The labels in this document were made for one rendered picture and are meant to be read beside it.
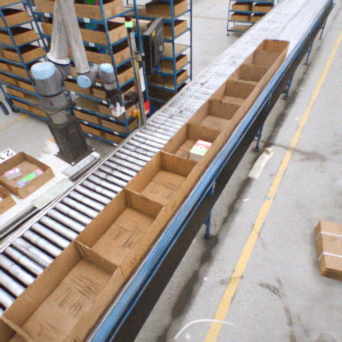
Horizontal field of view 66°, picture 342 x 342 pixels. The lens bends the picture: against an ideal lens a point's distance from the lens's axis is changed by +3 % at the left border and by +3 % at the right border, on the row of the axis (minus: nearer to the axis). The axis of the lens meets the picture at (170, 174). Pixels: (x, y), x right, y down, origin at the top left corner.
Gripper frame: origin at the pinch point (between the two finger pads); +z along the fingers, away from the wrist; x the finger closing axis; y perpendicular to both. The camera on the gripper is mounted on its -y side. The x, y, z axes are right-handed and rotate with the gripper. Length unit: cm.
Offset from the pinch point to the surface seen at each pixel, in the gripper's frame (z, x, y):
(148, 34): -50, 17, -31
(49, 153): 30, -45, 47
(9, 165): 26, -57, 76
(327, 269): 93, 189, 0
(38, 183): 25, -19, 78
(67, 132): 3.2, -18.3, 40.6
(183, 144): 16, 61, -2
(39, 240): 30, 19, 110
